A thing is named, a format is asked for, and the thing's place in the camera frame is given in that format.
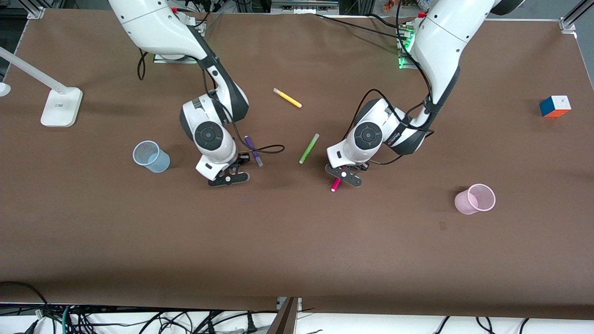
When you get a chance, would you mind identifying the purple marker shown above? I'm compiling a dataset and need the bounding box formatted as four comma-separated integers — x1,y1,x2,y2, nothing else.
244,135,264,167

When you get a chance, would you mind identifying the green marker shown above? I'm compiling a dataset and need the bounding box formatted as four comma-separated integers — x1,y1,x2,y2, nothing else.
298,133,320,165

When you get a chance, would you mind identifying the translucent blue plastic cup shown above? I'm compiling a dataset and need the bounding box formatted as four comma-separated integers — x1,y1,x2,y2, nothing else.
132,140,171,173

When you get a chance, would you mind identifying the yellow marker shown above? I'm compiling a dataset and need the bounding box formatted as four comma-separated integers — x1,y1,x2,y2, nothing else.
273,88,303,109

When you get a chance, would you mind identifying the translucent pink plastic cup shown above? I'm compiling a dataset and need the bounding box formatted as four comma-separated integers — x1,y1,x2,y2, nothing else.
454,183,497,215

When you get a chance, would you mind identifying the white desk lamp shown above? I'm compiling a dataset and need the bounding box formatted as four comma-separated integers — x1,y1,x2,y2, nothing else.
0,46,84,128

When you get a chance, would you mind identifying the colourful puzzle cube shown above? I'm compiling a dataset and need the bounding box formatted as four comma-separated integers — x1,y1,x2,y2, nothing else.
539,95,572,118

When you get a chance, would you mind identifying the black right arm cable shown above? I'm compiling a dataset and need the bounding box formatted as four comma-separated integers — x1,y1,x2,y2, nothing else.
136,46,286,156

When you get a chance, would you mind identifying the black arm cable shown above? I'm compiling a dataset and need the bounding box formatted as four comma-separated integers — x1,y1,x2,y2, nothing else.
342,0,438,166
136,46,286,156

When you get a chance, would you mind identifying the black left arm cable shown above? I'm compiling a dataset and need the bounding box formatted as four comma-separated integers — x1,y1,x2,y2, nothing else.
342,0,438,166

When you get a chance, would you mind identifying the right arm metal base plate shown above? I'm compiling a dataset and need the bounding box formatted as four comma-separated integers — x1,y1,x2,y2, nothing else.
154,19,206,64

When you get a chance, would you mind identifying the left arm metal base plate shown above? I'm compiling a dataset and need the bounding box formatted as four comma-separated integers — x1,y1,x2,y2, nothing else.
396,22,419,70

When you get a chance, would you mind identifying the black power cable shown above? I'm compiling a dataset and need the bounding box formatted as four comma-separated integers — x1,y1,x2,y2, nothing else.
316,13,410,39

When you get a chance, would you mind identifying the black looped floor cable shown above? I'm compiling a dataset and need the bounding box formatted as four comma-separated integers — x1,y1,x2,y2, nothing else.
0,281,51,317

